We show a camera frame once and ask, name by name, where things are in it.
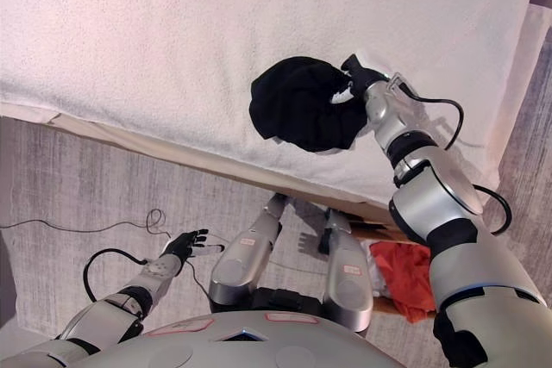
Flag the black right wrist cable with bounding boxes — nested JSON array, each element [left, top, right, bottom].
[[389, 73, 513, 238]]

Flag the silver right robot leg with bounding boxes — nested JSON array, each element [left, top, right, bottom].
[[317, 207, 374, 334]]

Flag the black garment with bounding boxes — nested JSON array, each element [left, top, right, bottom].
[[248, 55, 373, 154]]

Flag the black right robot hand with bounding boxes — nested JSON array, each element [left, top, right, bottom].
[[329, 53, 390, 105]]

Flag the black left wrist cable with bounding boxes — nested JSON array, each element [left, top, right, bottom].
[[82, 247, 148, 303]]

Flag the brown wicker basket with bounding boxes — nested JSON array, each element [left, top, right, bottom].
[[343, 211, 437, 318]]

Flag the thin grey floor cable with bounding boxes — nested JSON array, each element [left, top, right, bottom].
[[0, 208, 325, 296]]

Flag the red garment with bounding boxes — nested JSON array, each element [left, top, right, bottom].
[[369, 241, 437, 324]]

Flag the white garment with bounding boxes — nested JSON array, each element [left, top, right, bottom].
[[365, 240, 392, 299]]

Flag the bed with beige sheet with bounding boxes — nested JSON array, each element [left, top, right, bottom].
[[0, 0, 552, 240]]

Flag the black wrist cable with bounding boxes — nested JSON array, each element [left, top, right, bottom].
[[389, 73, 513, 238], [82, 247, 148, 303]]

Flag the silver robot torso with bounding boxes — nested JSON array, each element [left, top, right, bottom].
[[71, 286, 409, 368]]

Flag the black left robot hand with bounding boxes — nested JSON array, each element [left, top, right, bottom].
[[160, 228, 226, 269]]

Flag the large white terry blanket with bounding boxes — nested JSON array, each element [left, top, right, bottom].
[[0, 0, 541, 215]]

